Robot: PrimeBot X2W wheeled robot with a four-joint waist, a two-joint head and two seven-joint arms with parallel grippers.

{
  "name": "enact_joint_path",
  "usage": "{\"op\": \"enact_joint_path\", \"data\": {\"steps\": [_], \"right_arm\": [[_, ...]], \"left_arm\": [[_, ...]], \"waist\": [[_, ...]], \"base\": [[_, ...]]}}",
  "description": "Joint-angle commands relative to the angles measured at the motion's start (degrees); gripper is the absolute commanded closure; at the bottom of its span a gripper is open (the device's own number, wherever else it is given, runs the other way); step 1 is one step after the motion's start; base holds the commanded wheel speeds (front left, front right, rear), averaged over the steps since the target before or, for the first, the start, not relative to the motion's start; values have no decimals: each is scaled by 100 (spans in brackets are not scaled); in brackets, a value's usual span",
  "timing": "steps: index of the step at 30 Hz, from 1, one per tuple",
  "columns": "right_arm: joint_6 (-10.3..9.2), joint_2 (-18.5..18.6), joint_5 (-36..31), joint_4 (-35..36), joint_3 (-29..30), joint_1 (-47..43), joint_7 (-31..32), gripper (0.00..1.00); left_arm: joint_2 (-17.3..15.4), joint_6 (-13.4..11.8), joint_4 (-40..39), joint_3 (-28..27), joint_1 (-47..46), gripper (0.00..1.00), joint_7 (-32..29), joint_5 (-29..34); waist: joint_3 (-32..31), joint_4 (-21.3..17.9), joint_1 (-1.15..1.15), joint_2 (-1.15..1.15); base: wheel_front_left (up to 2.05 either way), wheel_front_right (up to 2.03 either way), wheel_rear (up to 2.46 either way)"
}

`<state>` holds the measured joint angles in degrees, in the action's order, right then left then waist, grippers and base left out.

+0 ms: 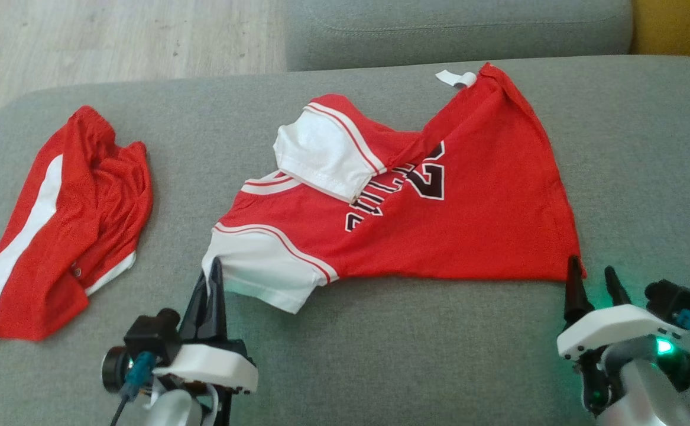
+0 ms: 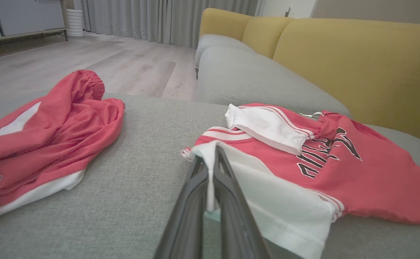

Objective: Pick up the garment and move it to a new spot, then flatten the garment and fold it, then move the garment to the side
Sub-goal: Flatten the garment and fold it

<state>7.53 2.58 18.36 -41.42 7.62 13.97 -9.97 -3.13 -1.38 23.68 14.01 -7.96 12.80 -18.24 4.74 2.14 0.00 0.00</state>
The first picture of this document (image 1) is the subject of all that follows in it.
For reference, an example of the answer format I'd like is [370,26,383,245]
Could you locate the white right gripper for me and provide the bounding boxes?
[556,255,686,362]

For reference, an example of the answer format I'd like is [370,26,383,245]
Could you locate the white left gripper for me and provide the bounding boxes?
[152,257,259,395]

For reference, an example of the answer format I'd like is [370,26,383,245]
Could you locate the red shorts with white stripe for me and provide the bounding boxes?
[0,105,154,342]

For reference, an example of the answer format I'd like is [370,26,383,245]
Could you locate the medium grey sofa seat cushion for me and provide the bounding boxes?
[285,0,634,72]

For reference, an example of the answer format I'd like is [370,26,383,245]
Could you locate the left cable with blue connector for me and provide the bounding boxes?
[110,351,158,426]

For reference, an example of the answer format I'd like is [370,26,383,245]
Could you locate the red and white jersey shirt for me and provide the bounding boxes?
[201,62,588,315]

